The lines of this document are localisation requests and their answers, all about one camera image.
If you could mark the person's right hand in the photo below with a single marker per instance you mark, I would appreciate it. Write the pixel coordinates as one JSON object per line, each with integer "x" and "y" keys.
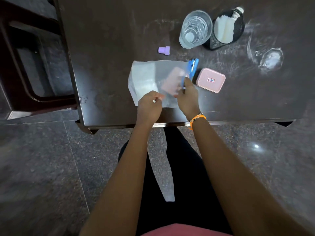
{"x": 189, "y": 100}

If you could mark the person's left hand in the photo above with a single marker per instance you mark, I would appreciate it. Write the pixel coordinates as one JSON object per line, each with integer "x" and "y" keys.
{"x": 148, "y": 109}

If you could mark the person's left thumb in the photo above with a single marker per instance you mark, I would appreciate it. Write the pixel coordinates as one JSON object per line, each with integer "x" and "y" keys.
{"x": 159, "y": 96}

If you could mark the person's right thumb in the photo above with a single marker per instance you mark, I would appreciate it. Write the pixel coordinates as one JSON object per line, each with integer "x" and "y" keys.
{"x": 178, "y": 95}

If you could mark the translucent plastic zip bag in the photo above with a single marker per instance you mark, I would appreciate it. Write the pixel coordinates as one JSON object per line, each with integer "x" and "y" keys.
{"x": 145, "y": 78}

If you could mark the blue plastic clip tool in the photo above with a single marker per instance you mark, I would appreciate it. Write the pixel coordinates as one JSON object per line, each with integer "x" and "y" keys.
{"x": 193, "y": 67}

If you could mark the person's right forearm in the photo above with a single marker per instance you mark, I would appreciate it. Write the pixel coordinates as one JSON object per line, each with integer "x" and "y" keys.
{"x": 236, "y": 184}

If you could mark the person's left forearm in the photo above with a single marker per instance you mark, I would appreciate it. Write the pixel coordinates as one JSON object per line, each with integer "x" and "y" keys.
{"x": 123, "y": 184}

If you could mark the pink flat block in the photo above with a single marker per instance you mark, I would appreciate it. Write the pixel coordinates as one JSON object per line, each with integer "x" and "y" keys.
{"x": 173, "y": 81}

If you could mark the pink lidded container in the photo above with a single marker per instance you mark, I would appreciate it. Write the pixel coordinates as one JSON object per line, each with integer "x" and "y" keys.
{"x": 211, "y": 80}

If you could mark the purple plastic cap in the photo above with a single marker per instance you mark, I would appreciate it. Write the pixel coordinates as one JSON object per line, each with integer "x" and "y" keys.
{"x": 164, "y": 50}

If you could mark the clear drinking glass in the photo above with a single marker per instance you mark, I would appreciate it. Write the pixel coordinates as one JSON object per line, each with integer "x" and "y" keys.
{"x": 195, "y": 29}

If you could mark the black mesh cup holder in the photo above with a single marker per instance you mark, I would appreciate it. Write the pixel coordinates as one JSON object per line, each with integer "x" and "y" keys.
{"x": 230, "y": 34}

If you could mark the white folded paper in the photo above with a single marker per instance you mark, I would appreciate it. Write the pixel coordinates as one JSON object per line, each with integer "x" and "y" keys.
{"x": 224, "y": 28}

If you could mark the black trousers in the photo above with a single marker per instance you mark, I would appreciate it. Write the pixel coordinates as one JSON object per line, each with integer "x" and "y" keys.
{"x": 194, "y": 189}

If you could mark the white bottle cap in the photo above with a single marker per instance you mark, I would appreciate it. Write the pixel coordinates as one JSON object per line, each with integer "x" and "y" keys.
{"x": 239, "y": 9}

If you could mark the dark wooden chair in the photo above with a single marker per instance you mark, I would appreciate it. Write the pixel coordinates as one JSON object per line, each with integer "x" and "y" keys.
{"x": 34, "y": 61}

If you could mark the pink shirt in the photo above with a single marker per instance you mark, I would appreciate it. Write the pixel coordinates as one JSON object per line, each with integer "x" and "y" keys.
{"x": 187, "y": 230}

